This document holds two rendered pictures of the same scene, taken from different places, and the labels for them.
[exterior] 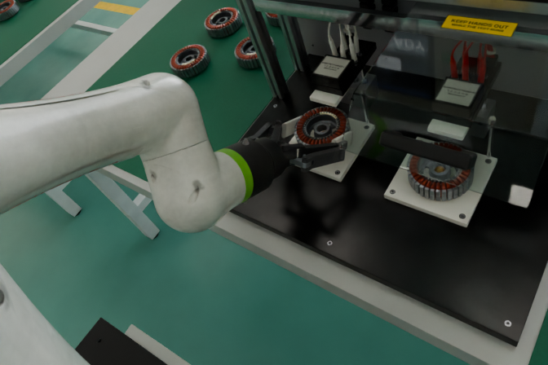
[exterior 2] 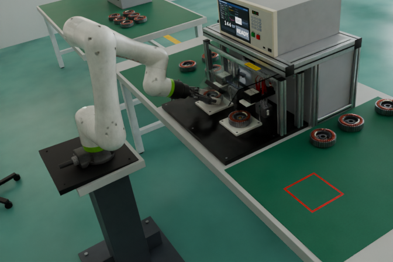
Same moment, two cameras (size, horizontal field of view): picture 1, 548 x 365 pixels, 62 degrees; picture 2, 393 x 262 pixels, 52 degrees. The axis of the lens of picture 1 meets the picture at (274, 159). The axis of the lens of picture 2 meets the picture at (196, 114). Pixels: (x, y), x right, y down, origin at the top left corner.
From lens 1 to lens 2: 133 cm
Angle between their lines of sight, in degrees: 19
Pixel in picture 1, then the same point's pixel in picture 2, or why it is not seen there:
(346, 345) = (200, 225)
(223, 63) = (199, 71)
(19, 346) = (113, 57)
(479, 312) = (221, 154)
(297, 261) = (180, 131)
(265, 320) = (170, 203)
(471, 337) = (215, 161)
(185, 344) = not seen: hidden behind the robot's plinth
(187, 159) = (157, 71)
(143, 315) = not seen: hidden behind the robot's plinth
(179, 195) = (150, 79)
